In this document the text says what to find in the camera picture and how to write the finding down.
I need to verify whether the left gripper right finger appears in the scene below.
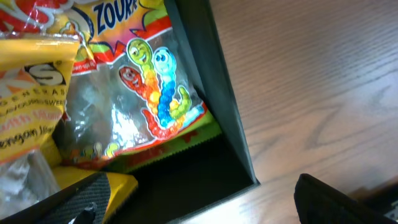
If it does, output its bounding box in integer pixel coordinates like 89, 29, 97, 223
294, 174, 395, 224

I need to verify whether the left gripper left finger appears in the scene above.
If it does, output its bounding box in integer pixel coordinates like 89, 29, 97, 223
1, 172, 111, 224

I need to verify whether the green Haribo gummy bag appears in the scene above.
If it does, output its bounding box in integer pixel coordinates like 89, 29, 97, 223
1, 0, 213, 169

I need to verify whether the yellow Hacks candy bag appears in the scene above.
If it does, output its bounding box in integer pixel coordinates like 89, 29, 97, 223
1, 32, 138, 223

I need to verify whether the dark green open box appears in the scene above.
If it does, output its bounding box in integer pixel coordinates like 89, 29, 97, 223
110, 1, 259, 223

